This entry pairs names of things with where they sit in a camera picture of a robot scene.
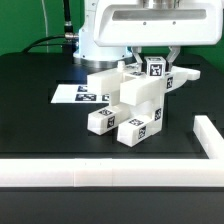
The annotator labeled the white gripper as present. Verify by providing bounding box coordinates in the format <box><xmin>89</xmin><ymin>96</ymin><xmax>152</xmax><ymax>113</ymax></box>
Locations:
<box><xmin>94</xmin><ymin>0</ymin><xmax>223</xmax><ymax>72</ymax></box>

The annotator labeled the white tagged cube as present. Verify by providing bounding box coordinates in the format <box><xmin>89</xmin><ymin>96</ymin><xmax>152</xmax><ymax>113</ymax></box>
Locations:
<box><xmin>145</xmin><ymin>56</ymin><xmax>166</xmax><ymax>77</ymax></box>

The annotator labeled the white chair back frame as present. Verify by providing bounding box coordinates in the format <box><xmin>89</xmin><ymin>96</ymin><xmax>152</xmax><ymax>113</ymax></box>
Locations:
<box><xmin>87</xmin><ymin>64</ymin><xmax>200</xmax><ymax>106</ymax></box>

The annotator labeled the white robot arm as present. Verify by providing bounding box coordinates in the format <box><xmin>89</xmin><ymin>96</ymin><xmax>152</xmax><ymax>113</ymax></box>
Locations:
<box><xmin>74</xmin><ymin>0</ymin><xmax>224</xmax><ymax>68</ymax></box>

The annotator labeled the white fiducial marker plate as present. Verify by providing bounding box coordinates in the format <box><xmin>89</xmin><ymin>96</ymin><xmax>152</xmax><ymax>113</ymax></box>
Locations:
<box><xmin>51</xmin><ymin>84</ymin><xmax>109</xmax><ymax>104</ymax></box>

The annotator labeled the white U-shaped fence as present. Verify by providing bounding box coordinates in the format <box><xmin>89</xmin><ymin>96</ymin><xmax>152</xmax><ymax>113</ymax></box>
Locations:
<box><xmin>0</xmin><ymin>115</ymin><xmax>224</xmax><ymax>187</ymax></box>

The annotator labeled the black cable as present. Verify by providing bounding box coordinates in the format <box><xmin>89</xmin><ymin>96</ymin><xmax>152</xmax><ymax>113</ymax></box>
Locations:
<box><xmin>21</xmin><ymin>0</ymin><xmax>80</xmax><ymax>54</ymax></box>

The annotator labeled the white thin cable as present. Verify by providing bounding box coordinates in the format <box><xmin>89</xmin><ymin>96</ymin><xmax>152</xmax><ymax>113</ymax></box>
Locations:
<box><xmin>41</xmin><ymin>0</ymin><xmax>50</xmax><ymax>54</ymax></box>

